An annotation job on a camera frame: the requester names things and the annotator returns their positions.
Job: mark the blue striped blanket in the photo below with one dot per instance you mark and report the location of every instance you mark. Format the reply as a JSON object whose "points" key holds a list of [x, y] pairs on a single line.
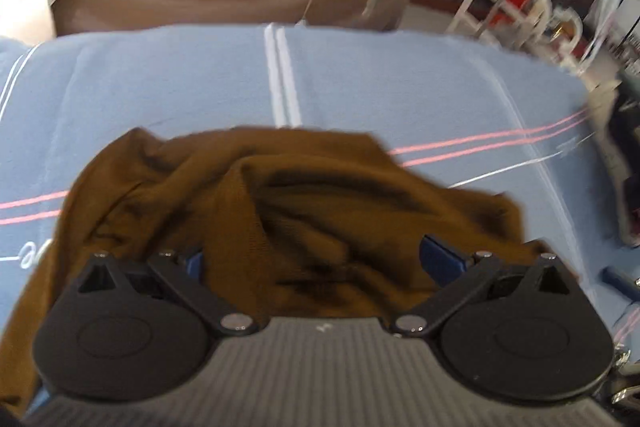
{"points": [[380, 92]]}

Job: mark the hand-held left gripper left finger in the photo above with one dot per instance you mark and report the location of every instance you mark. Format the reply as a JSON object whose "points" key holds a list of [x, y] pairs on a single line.
{"points": [[194, 266]]}

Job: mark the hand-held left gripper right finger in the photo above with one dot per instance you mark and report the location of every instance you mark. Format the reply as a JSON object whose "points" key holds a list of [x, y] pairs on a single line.
{"points": [[442, 259]]}

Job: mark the brown knit garment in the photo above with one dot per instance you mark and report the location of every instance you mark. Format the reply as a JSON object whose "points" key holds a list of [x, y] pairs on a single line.
{"points": [[310, 217]]}

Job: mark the dark blurred object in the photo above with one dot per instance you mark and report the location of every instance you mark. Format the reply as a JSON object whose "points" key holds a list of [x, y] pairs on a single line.
{"points": [[617, 157]]}

